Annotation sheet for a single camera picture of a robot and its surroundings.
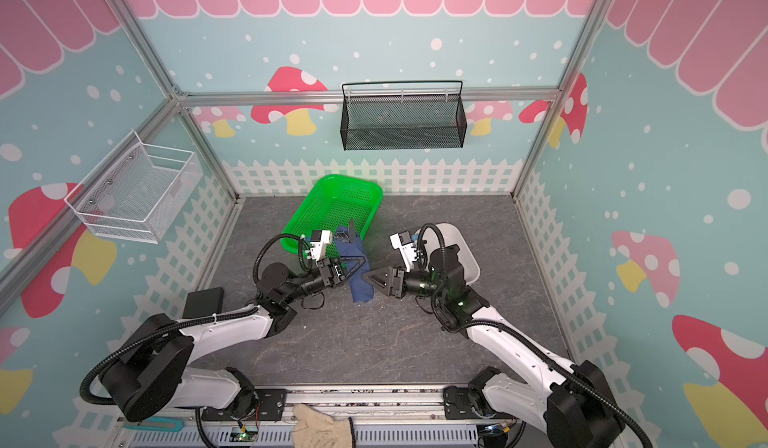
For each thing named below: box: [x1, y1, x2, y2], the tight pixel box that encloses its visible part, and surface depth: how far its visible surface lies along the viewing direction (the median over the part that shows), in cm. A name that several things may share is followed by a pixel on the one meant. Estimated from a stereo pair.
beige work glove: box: [291, 404, 354, 448], surface depth 72 cm
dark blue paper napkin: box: [335, 225, 374, 303], surface depth 71 cm
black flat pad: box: [182, 287, 225, 319], surface depth 94 cm
